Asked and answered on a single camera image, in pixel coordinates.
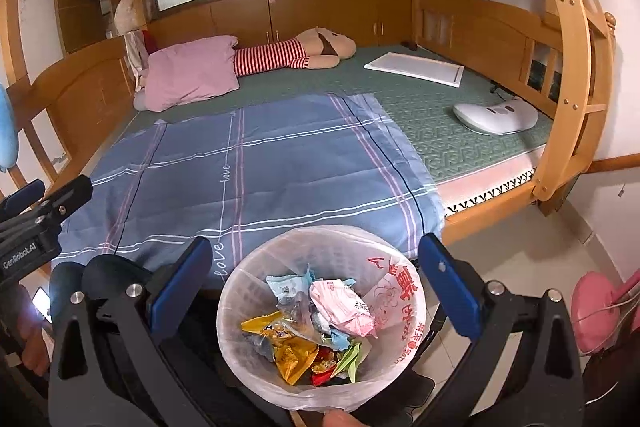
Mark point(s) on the black chair frame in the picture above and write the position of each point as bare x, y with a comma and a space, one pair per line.
422, 389

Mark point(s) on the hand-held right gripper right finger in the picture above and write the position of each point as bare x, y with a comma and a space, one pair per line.
447, 287

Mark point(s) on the wooden shelf unit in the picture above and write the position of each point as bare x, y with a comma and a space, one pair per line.
80, 7

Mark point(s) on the pink pillow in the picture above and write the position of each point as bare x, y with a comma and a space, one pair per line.
190, 74

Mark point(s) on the wooden bunk bed frame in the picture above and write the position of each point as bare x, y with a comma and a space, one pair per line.
85, 82

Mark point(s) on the wooden bed ladder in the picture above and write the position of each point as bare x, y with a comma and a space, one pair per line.
575, 57

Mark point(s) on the blue plaid bed sheet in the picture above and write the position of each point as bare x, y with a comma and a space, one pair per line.
300, 167

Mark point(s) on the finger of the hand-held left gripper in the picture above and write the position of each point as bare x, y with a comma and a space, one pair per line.
22, 197
70, 199

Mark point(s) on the red striped plush toy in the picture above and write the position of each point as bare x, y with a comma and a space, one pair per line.
270, 57

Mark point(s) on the light blue wrapper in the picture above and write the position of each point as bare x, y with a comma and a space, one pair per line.
340, 339

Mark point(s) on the red white wrapper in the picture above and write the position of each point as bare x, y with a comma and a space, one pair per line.
324, 367

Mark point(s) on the wooden wall cabinets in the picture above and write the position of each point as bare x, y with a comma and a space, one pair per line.
310, 14

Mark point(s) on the white bear-shaped device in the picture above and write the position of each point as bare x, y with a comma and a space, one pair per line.
495, 117

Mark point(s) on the person's right hand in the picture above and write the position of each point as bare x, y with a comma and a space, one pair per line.
341, 419

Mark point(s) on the pink white wrapper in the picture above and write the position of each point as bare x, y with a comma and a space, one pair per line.
340, 307

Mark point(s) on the yellow snack packet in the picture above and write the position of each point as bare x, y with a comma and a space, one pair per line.
290, 354

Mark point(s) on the person's left hand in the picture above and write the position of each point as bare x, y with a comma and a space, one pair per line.
32, 349

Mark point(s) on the green bed mat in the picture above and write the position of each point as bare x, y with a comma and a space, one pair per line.
425, 117

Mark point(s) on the white plastic waste basket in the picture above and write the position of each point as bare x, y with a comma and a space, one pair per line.
280, 247

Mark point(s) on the white blue packet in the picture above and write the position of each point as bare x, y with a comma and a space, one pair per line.
285, 287

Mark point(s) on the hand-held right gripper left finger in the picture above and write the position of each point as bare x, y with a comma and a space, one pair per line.
182, 277

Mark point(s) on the white pillow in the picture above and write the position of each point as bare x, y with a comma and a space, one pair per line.
142, 101

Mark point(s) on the white cloth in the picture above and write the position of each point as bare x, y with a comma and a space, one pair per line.
134, 54

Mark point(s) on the green paper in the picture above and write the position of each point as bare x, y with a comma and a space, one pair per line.
354, 359

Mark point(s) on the white flat board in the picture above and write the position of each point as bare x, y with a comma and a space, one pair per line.
415, 68

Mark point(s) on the light blue plush toy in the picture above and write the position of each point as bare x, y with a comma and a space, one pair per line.
6, 132

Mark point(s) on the white patterned mattress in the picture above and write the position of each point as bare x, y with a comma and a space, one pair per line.
490, 192

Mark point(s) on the red cloth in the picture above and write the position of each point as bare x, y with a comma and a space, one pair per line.
148, 42

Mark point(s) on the pink round object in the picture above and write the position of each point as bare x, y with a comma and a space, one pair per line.
595, 312

